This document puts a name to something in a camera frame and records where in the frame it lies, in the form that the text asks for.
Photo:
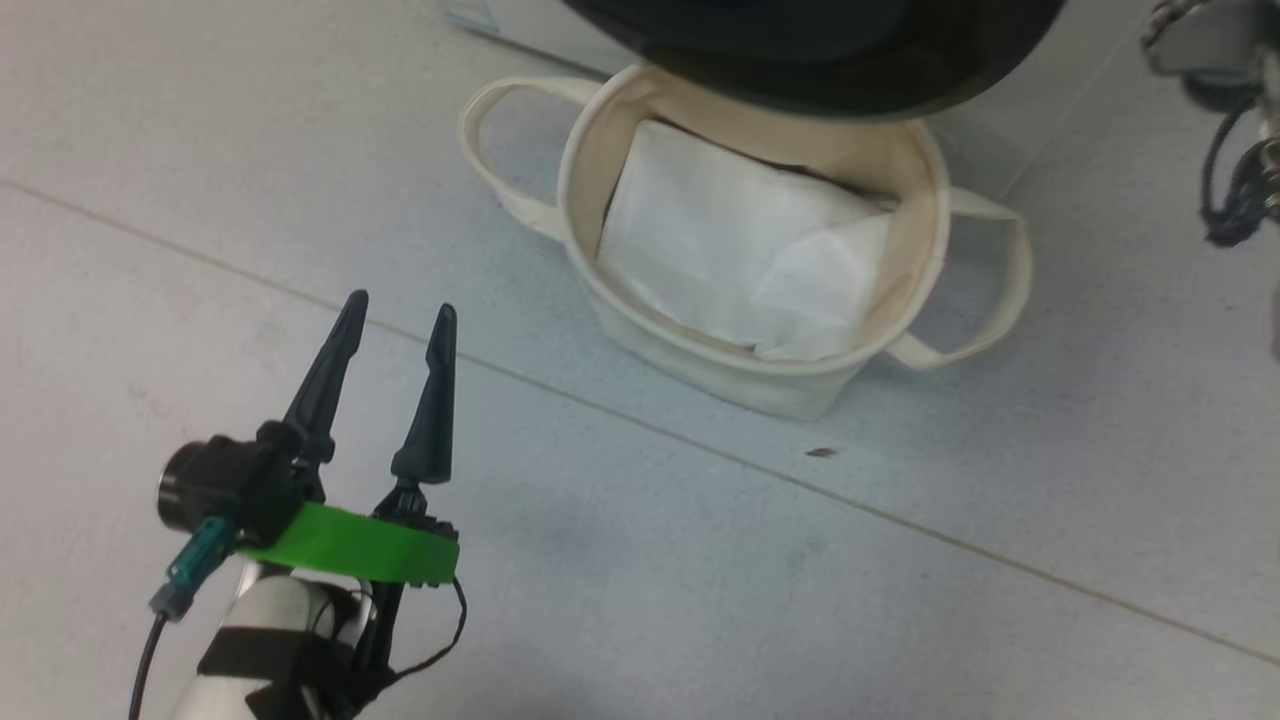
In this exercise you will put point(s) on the black round washing machine door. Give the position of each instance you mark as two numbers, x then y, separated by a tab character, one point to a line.
800	60

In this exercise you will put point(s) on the blue white energy label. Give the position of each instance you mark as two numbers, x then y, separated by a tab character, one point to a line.
470	12

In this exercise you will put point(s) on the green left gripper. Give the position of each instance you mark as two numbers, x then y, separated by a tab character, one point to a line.
340	545

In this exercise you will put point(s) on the white cloth basket liner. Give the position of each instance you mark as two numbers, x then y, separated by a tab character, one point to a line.
720	240

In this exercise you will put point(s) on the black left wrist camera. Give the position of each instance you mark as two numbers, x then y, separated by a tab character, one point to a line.
230	485

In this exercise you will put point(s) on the cream canvas laundry basket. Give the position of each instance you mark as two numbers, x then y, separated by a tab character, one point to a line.
720	378

